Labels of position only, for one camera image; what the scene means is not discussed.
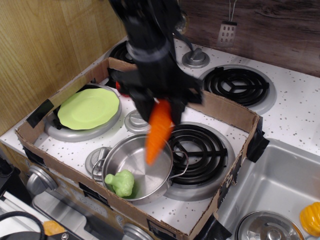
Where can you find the steel pot lid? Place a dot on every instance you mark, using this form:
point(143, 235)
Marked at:
point(267, 225)

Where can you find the hanging metal strainer ladle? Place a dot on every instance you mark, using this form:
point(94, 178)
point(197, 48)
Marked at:
point(183, 24)

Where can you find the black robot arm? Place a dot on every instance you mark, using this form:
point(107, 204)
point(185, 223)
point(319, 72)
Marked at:
point(151, 26)

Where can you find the back silver stove knob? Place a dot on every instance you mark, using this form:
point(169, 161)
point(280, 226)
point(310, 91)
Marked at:
point(195, 59)

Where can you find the front right stove burner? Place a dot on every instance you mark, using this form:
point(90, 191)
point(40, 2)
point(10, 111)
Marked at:
point(202, 156)

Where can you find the cardboard fence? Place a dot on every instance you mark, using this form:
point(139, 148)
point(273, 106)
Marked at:
point(215, 106)

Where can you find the right oven front knob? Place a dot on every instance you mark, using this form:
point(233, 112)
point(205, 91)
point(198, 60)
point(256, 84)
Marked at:
point(133, 232)

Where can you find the yellow toy fruit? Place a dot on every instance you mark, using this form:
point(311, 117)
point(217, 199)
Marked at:
point(310, 219)

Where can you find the green toy broccoli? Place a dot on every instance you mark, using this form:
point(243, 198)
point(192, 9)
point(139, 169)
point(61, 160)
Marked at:
point(122, 182)

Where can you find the light green plate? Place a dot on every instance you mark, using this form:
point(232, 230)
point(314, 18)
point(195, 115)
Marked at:
point(88, 109)

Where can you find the front silver stove knob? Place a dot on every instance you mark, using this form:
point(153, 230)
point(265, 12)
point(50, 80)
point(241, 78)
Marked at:
point(94, 162)

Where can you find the steel pot with handles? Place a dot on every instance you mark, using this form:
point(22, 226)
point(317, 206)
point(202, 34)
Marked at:
point(151, 182)

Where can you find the back left stove burner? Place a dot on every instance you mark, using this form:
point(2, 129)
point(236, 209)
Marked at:
point(120, 52)

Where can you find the left oven front knob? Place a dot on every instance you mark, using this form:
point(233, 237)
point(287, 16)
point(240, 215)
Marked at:
point(39, 181)

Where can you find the orange toy piece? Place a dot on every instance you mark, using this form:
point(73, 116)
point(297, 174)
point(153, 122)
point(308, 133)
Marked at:
point(51, 228)

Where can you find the oven knob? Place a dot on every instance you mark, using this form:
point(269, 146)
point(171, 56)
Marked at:
point(39, 181)
point(133, 232)

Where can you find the silver stove knob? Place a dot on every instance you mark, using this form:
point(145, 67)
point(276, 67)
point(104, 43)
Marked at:
point(134, 123)
point(94, 162)
point(195, 59)

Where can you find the hanging metal spatula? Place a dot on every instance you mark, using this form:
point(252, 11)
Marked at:
point(228, 28)

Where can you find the front left stove burner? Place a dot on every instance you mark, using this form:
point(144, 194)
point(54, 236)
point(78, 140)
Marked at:
point(56, 130)

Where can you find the centre silver stove knob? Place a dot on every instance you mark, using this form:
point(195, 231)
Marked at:
point(134, 123)

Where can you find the orange toy carrot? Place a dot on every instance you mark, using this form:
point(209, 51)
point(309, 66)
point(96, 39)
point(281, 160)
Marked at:
point(160, 130)

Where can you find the steel sink basin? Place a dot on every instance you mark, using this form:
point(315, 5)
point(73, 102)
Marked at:
point(284, 180)

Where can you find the red toy tomato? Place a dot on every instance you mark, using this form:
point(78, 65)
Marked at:
point(124, 91)

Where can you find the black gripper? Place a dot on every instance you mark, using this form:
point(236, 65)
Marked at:
point(160, 79)

